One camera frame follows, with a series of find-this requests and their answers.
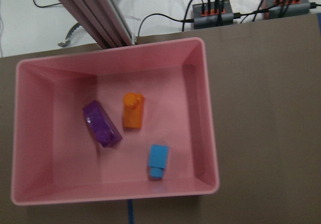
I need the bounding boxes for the purple block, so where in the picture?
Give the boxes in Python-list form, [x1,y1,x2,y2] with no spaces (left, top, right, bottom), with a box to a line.
[82,100,122,148]

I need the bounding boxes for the pink plastic box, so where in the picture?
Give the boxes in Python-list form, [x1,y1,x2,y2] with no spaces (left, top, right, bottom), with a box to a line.
[11,37,220,205]

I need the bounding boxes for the orange terminal connector block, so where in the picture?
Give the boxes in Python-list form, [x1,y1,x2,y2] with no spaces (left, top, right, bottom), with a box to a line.
[182,0,242,32]

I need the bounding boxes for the aluminium frame profile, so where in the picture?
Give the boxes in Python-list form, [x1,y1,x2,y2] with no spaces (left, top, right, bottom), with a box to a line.
[59,0,135,49]

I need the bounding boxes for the small blue block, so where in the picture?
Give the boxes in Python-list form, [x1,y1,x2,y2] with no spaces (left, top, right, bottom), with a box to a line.
[147,145,169,179]

